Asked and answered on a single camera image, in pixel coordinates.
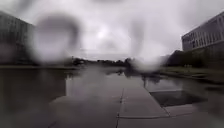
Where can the grass strip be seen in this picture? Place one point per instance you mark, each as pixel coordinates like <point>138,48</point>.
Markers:
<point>196,73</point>

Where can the pale building with window rows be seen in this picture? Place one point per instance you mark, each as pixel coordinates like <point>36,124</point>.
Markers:
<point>208,35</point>

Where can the large grey building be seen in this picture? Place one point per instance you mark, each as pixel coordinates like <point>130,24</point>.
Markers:
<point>13,40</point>

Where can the dark trees and hedge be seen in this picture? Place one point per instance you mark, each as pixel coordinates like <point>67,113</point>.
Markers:
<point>190,58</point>

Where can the wet grey paved plaza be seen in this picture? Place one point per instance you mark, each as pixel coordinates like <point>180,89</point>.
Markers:
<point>100,100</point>

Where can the distant row of trees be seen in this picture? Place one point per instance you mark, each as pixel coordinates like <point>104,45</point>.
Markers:
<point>110,62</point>

